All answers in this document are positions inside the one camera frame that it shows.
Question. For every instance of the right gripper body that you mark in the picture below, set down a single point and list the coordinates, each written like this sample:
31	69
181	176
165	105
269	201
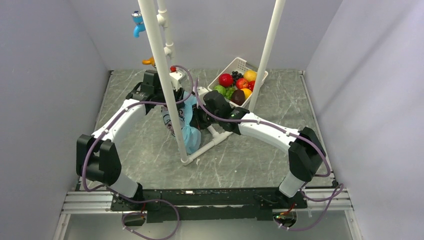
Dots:
203	120

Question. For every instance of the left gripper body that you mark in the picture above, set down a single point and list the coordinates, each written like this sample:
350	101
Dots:
178	94

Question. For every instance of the blue plastic bag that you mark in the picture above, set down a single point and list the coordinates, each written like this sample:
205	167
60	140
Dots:
191	135

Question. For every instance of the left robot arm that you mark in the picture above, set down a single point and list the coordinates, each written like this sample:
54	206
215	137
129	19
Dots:
97	157

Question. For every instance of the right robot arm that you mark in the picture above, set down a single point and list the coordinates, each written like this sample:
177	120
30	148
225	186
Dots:
302	146

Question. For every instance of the green fake fruit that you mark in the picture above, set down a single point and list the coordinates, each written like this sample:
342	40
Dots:
221	89

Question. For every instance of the green fake grapes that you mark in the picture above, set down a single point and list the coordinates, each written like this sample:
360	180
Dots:
229	92

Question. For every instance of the dark fake avocado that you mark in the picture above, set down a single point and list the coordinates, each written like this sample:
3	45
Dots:
238	97

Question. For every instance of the red fake apple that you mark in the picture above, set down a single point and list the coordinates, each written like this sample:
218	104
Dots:
225	80

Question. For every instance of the orange fake fruit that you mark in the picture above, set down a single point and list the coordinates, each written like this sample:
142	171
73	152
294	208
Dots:
247	92

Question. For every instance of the red fake peach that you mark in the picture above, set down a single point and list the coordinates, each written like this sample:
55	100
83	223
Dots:
242	83

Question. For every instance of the dark fake grapes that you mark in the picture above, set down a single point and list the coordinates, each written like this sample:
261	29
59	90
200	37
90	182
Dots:
236	76

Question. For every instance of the small red fake fruit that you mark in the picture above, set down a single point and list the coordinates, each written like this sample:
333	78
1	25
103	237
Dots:
251	85

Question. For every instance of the yellow fake lemon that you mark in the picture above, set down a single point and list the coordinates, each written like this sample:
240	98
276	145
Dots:
250	75

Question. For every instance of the orange toy faucet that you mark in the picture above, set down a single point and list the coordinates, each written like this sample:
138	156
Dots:
150	61

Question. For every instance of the blue toy faucet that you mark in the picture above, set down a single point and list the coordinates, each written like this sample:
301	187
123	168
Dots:
139	23

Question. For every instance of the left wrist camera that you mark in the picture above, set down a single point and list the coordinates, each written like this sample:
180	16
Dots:
176	77

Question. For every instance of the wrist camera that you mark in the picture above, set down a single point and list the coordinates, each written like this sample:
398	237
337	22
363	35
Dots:
202	91
176	77

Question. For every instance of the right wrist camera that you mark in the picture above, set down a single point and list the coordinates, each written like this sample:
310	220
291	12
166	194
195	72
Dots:
202	91

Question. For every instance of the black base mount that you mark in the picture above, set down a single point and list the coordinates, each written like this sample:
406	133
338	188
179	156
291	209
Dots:
259	203

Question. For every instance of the white PVC pipe frame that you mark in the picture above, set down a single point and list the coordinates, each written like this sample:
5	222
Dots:
161	44

